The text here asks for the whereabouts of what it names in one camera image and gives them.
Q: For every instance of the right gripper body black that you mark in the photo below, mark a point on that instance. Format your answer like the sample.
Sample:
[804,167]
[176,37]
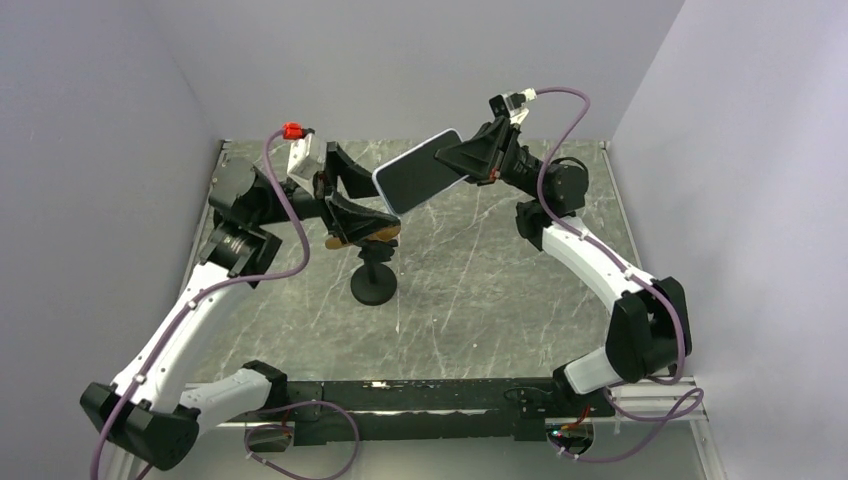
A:
[519,169]

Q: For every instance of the black base beam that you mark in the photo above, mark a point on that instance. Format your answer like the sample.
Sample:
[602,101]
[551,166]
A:
[391,410]

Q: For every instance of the phone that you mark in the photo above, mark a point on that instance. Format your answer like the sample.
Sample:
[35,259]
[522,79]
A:
[416,176]

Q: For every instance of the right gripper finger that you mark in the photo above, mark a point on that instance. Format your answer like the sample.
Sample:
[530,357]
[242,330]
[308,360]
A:
[475,159]
[492,135]

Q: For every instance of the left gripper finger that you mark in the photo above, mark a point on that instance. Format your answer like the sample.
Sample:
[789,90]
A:
[363,221]
[357,180]

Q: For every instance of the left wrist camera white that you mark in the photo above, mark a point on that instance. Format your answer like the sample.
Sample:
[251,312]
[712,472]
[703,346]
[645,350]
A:
[306,154]

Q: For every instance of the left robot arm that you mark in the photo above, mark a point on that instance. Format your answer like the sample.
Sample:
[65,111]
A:
[148,410]

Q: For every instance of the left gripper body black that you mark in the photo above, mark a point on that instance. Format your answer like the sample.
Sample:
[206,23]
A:
[323,193]

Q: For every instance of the gold microphone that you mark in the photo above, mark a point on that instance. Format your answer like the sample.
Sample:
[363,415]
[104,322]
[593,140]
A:
[383,235]

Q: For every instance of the black microphone stand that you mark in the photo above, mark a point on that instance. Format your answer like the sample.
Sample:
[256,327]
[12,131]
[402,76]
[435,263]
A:
[374,283]

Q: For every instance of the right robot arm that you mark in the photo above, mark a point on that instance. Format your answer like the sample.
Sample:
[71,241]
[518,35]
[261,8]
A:
[648,328]

